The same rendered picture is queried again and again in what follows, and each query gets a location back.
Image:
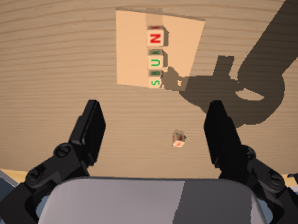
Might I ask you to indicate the tan flat mat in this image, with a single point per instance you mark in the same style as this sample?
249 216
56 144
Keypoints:
181 40

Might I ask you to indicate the beige block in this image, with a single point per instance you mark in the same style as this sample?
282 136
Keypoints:
155 78
178 140
155 59
155 35

